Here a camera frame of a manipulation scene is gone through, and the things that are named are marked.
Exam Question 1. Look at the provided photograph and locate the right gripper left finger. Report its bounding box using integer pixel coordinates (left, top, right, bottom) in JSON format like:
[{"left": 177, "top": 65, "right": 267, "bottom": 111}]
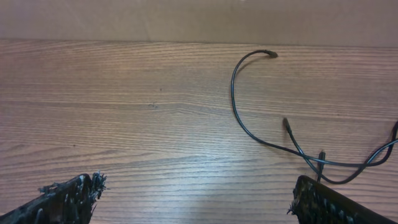
[{"left": 1, "top": 171, "right": 106, "bottom": 224}]

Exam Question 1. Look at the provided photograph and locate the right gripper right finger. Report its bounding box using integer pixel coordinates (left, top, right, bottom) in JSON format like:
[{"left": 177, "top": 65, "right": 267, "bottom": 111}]
[{"left": 288, "top": 175, "right": 397, "bottom": 224}]

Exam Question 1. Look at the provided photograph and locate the brown cardboard backdrop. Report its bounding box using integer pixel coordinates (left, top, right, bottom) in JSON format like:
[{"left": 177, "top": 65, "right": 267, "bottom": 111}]
[{"left": 1, "top": 0, "right": 397, "bottom": 47}]

